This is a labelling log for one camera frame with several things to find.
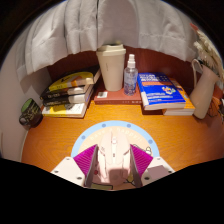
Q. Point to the cream lidded tumbler cup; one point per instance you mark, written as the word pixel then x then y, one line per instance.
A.
pixel 111 68

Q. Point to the white and yellow book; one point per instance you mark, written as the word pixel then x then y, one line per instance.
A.
pixel 65 110

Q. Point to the white ceramic pitcher vase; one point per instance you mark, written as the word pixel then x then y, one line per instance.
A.
pixel 203 93

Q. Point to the blue cover book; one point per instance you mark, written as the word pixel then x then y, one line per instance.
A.
pixel 160 88

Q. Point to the round light blue mouse pad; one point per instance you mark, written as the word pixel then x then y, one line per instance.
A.
pixel 96 129

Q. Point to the black cover book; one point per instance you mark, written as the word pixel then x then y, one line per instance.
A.
pixel 63 92

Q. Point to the pink white computer mouse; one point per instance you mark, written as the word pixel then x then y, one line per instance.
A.
pixel 113 156

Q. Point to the dark mug with green inside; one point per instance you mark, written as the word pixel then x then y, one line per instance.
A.
pixel 30 113

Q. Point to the clear spray bottle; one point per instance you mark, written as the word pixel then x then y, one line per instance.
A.
pixel 130 80

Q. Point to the orange cover book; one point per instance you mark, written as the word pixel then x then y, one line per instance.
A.
pixel 186 108

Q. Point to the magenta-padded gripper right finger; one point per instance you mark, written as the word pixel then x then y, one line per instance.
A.
pixel 155 168

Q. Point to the reddish brown flat book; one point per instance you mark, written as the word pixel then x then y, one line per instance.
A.
pixel 116 97

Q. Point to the yellow cover book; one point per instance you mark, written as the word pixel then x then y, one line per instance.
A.
pixel 71 80

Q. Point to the dark book with white pages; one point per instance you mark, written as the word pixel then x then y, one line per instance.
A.
pixel 66 99

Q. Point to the white pleated curtain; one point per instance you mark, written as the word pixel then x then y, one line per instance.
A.
pixel 83 26

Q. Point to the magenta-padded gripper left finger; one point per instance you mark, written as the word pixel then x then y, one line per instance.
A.
pixel 70 168

